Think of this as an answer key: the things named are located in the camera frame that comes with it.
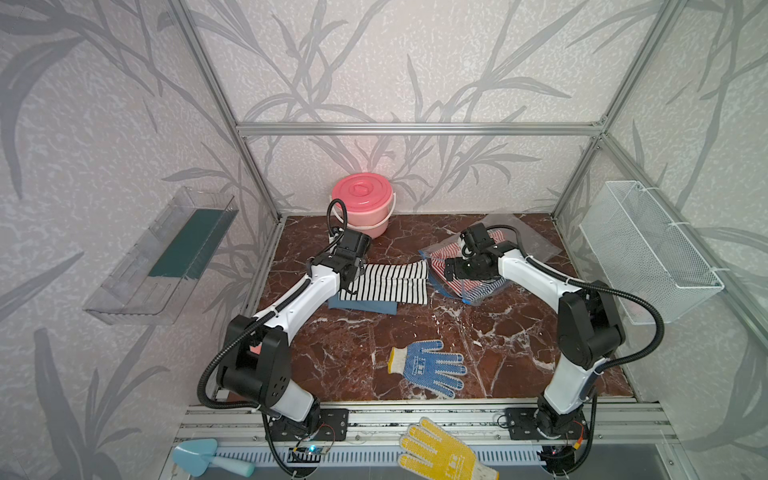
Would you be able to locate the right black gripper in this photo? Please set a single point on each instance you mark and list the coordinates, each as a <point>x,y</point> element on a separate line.
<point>456,271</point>

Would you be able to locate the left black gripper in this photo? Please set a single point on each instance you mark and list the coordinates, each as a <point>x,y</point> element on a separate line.
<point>360,266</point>

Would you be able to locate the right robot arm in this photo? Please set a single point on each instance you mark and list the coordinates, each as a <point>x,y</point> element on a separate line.
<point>589,326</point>

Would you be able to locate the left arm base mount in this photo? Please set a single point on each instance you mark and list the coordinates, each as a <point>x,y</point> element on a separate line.
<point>325,424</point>

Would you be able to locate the light blue hand trowel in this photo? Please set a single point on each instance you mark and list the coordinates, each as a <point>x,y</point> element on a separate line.
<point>196,456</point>

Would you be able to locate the clear vacuum storage bag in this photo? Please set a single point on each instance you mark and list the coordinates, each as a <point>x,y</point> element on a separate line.
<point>534,243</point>

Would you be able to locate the white wire mesh basket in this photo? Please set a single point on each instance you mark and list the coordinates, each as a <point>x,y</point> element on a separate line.
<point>644,252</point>

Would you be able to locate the black white striped garment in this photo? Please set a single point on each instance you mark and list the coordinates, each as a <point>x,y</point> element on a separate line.
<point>405,283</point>

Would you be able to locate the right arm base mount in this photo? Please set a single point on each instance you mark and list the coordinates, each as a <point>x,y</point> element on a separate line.
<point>541,424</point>

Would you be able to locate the clear plastic wall shelf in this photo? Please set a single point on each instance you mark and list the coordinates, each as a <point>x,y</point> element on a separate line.
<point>156,278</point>

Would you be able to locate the pink item in basket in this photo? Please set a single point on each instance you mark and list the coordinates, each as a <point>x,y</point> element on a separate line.
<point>637,301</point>

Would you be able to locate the yellow dotted work glove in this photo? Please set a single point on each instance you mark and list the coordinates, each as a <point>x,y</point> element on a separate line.
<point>432,453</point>

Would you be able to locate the pink lidded plastic bucket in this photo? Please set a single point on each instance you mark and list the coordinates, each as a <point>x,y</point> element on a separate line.
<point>370,201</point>

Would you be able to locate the red white striped garment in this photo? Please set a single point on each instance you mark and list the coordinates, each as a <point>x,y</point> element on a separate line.
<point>468,291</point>

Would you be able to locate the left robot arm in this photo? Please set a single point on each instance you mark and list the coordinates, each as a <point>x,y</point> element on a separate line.
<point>253,368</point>

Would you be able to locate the blue dotted work glove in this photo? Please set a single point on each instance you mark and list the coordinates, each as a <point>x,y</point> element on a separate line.
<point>426,365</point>

